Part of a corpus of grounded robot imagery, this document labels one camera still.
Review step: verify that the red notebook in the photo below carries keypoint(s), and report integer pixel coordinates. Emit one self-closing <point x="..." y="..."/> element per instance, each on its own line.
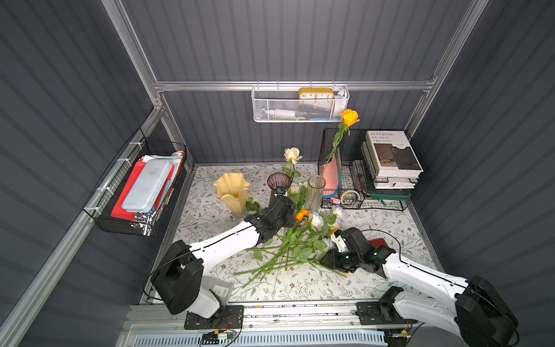
<point x="380" y="242"/>

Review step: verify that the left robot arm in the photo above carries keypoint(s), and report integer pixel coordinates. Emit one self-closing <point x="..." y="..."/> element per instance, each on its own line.
<point x="178" y="277"/>

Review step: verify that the yellow orange rose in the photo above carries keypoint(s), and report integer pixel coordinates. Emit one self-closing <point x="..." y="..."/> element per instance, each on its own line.
<point x="349" y="117"/>

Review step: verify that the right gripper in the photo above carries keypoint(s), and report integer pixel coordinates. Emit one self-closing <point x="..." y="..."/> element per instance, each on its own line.
<point x="337" y="259"/>

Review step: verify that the black wire side basket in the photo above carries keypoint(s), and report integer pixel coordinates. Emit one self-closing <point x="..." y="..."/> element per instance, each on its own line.
<point x="104" y="198"/>

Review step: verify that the purple ribbed glass vase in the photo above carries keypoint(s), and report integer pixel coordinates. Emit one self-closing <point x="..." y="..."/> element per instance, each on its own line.
<point x="278" y="184"/>

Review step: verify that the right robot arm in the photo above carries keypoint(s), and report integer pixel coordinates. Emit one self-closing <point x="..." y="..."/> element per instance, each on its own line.
<point x="471" y="309"/>

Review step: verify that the tape roll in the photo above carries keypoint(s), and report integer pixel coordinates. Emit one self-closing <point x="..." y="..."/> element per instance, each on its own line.
<point x="350" y="197"/>

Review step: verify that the black wire desk organizer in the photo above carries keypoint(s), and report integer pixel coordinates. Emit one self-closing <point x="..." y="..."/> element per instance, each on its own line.
<point x="355" y="172"/>

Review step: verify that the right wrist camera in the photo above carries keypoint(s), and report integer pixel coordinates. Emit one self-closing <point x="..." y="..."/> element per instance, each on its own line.
<point x="339" y="243"/>

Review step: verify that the clear glass vase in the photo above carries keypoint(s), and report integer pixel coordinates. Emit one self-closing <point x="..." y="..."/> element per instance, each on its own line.
<point x="315" y="189"/>

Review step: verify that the yellow wavy vase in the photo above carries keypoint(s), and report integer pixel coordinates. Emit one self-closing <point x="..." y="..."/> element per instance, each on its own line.
<point x="232" y="189"/>

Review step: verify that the floral table mat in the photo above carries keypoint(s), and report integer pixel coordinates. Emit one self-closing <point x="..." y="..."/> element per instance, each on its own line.
<point x="204" y="216"/>

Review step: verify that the pile of flowers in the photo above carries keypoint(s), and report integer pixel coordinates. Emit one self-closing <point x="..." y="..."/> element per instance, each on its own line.
<point x="305" y="243"/>

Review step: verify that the interior design trends book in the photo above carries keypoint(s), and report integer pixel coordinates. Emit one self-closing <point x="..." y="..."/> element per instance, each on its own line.
<point x="392" y="155"/>

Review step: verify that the cream white rose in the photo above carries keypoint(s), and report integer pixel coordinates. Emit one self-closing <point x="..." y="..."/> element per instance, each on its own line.
<point x="292" y="156"/>

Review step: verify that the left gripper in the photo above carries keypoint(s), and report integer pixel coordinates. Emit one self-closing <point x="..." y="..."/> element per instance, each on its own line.
<point x="284" y="207"/>

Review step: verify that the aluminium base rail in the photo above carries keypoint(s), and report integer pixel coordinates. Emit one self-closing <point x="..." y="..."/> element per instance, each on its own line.
<point x="351" y="322"/>

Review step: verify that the white wire wall basket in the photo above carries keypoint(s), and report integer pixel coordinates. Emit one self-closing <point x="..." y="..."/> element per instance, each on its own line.
<point x="276" y="103"/>

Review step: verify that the white plastic case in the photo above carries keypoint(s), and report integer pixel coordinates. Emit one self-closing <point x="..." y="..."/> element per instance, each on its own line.
<point x="146" y="187"/>

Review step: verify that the pink folder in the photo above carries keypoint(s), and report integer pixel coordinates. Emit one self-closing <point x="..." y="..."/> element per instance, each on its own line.
<point x="330" y="174"/>

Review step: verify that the yellow clock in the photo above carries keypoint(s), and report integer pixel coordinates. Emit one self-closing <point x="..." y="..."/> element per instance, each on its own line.
<point x="312" y="93"/>

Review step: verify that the red folder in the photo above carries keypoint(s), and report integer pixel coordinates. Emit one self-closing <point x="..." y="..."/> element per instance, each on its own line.
<point x="118" y="212"/>

